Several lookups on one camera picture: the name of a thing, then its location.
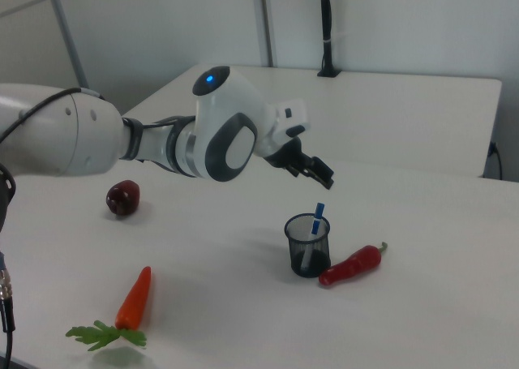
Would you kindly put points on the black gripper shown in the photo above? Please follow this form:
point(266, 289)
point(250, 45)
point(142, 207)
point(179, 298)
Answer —
point(292, 158)

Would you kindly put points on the white marker with blue cap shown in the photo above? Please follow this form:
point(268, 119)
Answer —
point(317, 213)

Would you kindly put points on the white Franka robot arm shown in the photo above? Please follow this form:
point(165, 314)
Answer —
point(61, 130)

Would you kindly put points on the black mesh pen cup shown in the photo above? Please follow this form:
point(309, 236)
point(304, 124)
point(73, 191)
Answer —
point(298, 231)

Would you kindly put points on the white rectangular table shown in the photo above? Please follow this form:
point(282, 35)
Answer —
point(385, 113)

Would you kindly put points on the red chili pepper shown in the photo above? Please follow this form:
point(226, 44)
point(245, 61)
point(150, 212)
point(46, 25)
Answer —
point(353, 265)

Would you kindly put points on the black clamped pole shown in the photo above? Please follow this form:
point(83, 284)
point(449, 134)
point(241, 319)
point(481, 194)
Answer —
point(327, 20)

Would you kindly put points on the dark red apple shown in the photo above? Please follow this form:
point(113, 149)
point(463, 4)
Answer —
point(123, 198)

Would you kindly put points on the orange toy carrot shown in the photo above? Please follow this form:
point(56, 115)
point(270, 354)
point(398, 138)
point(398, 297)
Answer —
point(134, 300)

